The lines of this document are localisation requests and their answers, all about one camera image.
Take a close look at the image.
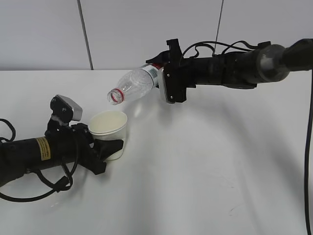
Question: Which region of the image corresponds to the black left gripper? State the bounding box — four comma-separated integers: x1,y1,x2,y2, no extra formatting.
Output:
45,123,124,176

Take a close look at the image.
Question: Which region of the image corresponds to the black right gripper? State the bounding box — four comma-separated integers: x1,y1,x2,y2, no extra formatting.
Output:
146,39,196,103

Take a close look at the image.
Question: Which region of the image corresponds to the white paper cup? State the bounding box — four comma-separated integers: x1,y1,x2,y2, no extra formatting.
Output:
88,111,128,161

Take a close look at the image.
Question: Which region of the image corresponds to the Nongfu Spring water bottle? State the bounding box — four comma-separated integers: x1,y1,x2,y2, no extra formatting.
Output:
107,64,163,105

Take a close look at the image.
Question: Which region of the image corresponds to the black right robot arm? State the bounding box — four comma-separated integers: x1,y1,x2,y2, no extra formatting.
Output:
146,39,313,104

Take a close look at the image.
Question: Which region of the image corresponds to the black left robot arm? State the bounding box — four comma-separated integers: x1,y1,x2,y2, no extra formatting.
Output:
0,123,124,186

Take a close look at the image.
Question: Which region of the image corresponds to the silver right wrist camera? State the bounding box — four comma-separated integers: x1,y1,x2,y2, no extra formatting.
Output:
157,67,175,104

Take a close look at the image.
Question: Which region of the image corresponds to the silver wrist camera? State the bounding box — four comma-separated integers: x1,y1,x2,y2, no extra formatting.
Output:
157,67,175,104
50,94,83,123

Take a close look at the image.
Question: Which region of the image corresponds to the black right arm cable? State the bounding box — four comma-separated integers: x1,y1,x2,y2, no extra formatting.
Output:
182,40,272,59

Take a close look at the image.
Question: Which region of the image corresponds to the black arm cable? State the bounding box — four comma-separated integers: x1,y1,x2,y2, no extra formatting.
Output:
0,118,81,203
182,40,272,59

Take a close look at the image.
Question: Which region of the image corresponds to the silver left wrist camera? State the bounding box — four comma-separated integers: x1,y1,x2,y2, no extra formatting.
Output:
50,94,83,123

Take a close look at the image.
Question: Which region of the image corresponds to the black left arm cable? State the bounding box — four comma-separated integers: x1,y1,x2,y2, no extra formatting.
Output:
0,118,81,203

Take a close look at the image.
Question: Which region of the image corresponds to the black hanging cable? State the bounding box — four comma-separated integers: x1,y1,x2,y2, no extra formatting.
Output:
303,70,313,235

